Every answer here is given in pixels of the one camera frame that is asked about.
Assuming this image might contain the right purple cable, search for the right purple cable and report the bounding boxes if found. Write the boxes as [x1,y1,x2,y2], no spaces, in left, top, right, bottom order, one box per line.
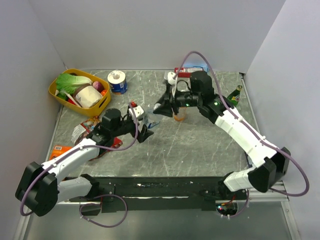
[174,51,310,197]

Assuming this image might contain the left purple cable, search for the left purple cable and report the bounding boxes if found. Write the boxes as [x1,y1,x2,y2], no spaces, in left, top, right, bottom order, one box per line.
[19,102,140,217]

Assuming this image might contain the crushed clear plastic bottle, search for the crushed clear plastic bottle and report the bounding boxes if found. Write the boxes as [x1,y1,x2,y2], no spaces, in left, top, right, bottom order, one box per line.
[143,108,163,130]

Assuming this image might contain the red snack bag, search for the red snack bag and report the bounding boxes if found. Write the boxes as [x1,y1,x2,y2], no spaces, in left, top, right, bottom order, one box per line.
[71,116,123,161]

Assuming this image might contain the white bottle cap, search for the white bottle cap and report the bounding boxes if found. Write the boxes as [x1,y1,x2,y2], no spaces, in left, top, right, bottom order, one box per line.
[153,103,161,110]

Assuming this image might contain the yellow plastic basket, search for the yellow plastic basket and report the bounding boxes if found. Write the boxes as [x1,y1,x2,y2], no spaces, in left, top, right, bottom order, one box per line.
[48,68,111,117]

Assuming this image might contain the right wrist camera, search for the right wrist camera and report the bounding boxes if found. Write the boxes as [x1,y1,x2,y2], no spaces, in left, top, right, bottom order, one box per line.
[164,70,178,97]

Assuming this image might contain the blue wrapped toilet paper roll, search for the blue wrapped toilet paper roll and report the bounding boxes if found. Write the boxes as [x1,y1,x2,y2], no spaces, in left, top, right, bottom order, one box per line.
[107,70,128,95]

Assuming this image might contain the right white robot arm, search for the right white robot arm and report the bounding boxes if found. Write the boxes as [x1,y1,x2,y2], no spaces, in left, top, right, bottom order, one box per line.
[153,71,290,200]

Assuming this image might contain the orange packet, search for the orange packet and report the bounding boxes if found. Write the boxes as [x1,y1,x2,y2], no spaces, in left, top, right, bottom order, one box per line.
[49,145,73,160]

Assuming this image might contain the brown and cream jar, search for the brown and cream jar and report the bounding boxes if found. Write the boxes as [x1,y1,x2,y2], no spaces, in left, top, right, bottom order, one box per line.
[73,83,103,109]

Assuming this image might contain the green glass bottle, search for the green glass bottle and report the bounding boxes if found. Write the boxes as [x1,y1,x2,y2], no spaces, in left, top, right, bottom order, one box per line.
[226,85,243,108]

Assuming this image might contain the purple onion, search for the purple onion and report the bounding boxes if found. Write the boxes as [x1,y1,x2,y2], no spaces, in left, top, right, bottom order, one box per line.
[92,81,105,93]

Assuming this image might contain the red rectangular box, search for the red rectangular box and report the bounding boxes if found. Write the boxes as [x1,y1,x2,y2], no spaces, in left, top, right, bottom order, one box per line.
[174,67,198,78]

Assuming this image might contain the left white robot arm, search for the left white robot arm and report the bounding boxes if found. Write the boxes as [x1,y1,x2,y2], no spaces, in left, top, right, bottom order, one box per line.
[15,105,153,217]

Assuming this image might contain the green lettuce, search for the green lettuce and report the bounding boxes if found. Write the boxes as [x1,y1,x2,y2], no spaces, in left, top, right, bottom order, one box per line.
[55,73,93,95]

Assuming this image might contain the orange juice bottle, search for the orange juice bottle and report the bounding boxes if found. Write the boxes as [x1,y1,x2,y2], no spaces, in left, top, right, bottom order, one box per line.
[173,107,187,122]

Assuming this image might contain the light blue box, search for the light blue box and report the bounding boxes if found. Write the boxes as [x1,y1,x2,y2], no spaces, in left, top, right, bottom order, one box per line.
[183,63,210,72]

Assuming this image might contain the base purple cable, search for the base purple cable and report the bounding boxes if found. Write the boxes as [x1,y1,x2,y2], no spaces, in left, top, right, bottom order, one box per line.
[79,194,128,228]

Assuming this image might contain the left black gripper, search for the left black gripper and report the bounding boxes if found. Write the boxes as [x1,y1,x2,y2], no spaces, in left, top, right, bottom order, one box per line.
[111,115,153,143]

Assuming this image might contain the white and purple box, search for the white and purple box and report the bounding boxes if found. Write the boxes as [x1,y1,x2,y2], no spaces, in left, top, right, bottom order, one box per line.
[245,152,254,168]

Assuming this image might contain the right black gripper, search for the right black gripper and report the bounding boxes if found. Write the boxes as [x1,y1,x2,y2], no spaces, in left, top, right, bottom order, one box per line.
[153,85,202,118]

